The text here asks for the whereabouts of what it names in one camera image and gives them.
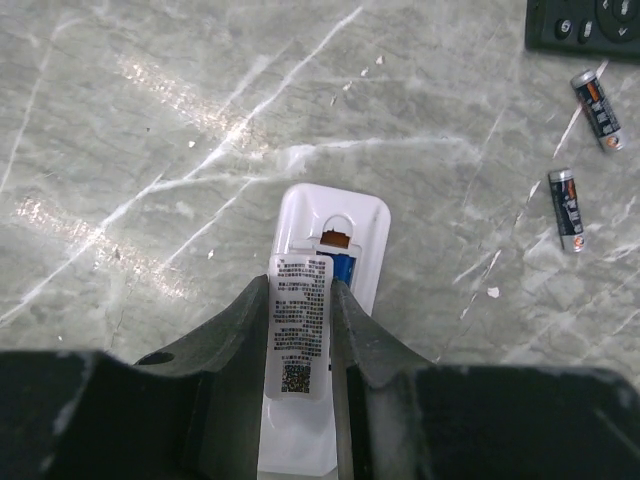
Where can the white remote control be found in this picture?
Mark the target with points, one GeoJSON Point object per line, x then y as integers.
{"type": "Point", "coordinates": [298, 436]}

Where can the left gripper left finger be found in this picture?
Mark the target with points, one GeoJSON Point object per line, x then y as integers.
{"type": "Point", "coordinates": [190, 410]}

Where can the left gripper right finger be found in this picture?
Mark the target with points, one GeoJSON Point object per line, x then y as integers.
{"type": "Point", "coordinates": [399, 416]}

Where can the small dark battery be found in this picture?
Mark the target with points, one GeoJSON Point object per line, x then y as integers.
{"type": "Point", "coordinates": [598, 110]}

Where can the white battery cover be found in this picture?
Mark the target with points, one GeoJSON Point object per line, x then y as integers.
{"type": "Point", "coordinates": [297, 360]}

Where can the blue battery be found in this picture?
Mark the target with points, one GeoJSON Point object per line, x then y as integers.
{"type": "Point", "coordinates": [343, 267]}

